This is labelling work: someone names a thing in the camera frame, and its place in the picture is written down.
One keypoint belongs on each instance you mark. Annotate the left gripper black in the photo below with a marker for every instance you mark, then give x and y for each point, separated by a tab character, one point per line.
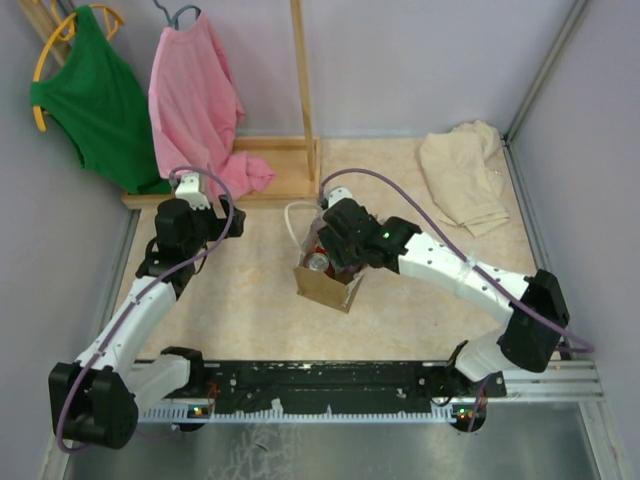
220	224

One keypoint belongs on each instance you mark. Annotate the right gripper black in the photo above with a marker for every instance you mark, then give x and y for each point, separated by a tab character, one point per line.
334	248

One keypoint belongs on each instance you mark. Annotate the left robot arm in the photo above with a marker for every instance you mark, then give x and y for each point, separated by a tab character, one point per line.
97	399

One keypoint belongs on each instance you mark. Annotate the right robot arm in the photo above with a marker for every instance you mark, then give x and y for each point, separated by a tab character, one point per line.
530	310

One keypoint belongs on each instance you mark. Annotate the brown canvas tote bag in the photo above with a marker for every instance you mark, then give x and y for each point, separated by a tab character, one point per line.
319	287

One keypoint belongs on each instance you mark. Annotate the wooden clothes rack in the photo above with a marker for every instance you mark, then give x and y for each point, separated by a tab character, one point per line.
296	160

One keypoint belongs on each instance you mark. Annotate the pink shirt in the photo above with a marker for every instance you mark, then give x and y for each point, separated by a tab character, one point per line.
195	110

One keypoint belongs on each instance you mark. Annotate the beige cloth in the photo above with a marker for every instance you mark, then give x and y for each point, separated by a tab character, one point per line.
463	187

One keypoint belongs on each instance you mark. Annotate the green tank top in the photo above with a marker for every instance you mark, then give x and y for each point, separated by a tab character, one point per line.
97	101

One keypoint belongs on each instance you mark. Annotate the grey hanger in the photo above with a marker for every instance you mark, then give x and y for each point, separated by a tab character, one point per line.
173	19

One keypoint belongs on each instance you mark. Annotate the yellow hanger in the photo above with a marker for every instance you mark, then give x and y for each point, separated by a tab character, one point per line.
63	33

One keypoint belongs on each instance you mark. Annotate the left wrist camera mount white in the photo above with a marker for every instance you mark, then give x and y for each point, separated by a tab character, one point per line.
190	187

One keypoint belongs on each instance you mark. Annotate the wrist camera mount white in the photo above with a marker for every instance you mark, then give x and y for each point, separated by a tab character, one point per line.
190	187
331	197

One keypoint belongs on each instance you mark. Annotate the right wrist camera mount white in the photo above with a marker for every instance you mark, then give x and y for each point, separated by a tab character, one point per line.
331	197

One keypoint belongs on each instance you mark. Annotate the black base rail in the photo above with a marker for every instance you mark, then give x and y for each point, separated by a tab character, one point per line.
351	387

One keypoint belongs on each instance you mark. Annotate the aluminium frame rail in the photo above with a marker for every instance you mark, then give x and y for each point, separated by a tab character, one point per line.
567	31

